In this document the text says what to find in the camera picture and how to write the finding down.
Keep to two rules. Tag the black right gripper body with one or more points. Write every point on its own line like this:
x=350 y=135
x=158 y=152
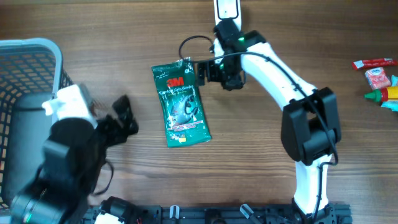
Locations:
x=221 y=71

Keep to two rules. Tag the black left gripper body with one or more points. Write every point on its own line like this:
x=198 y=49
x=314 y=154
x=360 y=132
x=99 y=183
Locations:
x=107 y=134

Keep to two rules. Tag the green 3M gloves packet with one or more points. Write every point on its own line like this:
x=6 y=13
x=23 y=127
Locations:
x=184 y=117

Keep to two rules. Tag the red stick sachet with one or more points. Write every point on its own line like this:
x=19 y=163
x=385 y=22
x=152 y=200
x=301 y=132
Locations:
x=373 y=63

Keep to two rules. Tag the red white small packet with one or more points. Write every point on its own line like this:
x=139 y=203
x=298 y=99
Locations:
x=377 y=78

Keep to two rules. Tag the red sauce bottle green cap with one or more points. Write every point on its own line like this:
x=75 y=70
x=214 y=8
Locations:
x=383 y=94

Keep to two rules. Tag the light green tissue packet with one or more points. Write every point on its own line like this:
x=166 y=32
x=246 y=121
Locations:
x=391 y=103

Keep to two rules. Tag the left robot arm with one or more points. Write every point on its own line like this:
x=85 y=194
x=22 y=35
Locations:
x=74 y=154

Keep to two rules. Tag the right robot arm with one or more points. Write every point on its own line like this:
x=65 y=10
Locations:
x=310 y=123

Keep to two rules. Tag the white barcode scanner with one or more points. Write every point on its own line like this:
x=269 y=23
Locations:
x=225 y=9

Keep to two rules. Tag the grey plastic mesh basket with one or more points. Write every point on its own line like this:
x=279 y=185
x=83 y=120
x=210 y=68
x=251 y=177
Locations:
x=31 y=73

